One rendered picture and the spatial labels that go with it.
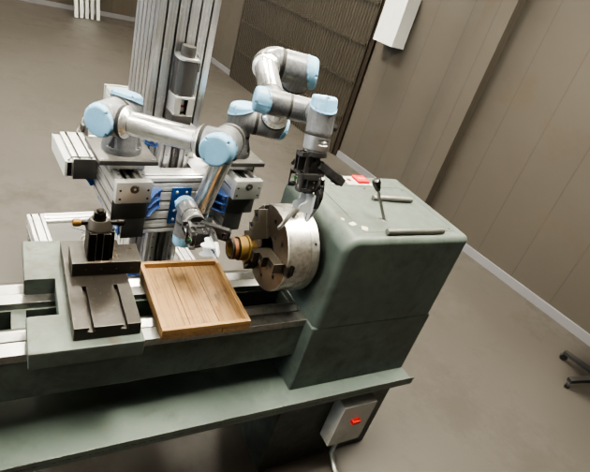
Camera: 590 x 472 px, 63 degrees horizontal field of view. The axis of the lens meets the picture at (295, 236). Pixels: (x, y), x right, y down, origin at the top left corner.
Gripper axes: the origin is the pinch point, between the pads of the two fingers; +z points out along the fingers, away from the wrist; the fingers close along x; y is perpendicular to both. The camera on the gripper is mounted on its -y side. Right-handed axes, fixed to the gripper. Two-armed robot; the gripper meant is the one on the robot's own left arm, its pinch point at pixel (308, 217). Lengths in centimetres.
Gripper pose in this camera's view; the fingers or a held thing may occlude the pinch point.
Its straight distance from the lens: 144.1
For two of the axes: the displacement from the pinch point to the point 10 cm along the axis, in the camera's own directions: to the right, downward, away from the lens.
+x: 4.8, 3.6, -8.0
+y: -8.6, 0.1, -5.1
